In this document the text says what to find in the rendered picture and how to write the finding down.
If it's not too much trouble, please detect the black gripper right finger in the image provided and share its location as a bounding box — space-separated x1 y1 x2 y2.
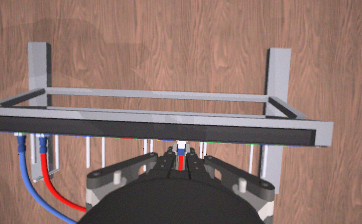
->
184 144 275 224

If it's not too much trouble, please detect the blue cable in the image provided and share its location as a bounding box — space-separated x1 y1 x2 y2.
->
18 144 77 224

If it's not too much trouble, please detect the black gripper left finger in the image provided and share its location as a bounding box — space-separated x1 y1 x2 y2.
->
86 143 178 213

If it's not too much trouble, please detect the red cable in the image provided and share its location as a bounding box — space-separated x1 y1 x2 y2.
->
40 145 183 212

